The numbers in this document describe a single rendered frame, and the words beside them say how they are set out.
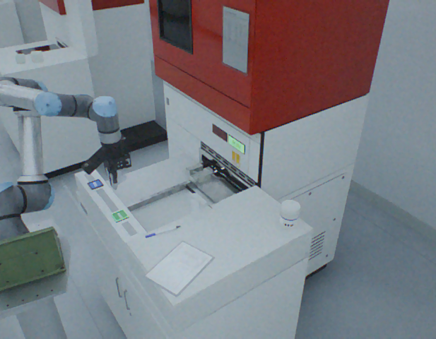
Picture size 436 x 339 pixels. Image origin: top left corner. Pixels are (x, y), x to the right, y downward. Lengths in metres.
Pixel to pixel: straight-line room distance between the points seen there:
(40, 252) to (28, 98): 0.55
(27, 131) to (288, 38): 1.08
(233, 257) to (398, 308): 1.49
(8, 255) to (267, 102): 1.10
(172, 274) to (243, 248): 0.28
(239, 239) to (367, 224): 1.83
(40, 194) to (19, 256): 0.28
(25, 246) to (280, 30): 1.19
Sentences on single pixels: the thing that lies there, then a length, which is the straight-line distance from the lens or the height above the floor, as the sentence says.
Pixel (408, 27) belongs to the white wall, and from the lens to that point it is 2.94.
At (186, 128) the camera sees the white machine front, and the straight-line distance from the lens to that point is 2.21.
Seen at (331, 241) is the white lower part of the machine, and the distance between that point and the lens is 2.64.
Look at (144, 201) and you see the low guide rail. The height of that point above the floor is 0.84.
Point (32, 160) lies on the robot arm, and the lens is 1.81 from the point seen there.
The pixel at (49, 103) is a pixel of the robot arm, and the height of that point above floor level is 1.48.
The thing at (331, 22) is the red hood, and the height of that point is 1.61.
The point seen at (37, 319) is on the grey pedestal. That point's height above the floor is 0.56.
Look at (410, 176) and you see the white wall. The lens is 3.19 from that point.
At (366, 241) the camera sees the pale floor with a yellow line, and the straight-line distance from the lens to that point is 3.11.
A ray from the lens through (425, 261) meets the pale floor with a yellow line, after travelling 3.12.
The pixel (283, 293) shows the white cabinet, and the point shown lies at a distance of 1.78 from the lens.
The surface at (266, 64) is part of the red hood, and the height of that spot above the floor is 1.51.
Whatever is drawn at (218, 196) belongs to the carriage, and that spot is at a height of 0.88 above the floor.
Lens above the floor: 2.03
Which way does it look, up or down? 34 degrees down
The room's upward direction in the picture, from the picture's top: straight up
